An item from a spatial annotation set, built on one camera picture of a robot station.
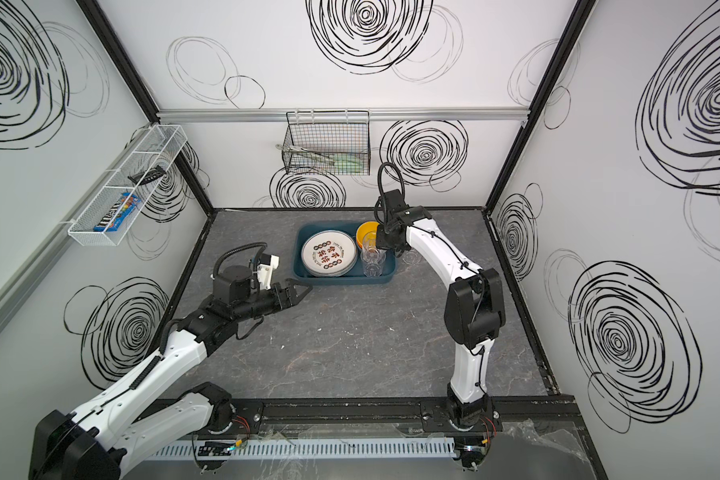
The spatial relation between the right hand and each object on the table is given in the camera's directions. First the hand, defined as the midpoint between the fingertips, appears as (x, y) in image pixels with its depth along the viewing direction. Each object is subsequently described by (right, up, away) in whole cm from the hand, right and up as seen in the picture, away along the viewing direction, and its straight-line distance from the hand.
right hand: (381, 241), depth 90 cm
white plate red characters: (-18, -4, +13) cm, 23 cm away
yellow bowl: (-6, +4, +14) cm, 16 cm away
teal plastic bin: (-9, -12, +11) cm, 18 cm away
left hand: (-20, -12, -15) cm, 28 cm away
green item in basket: (-10, +23, -4) cm, 26 cm away
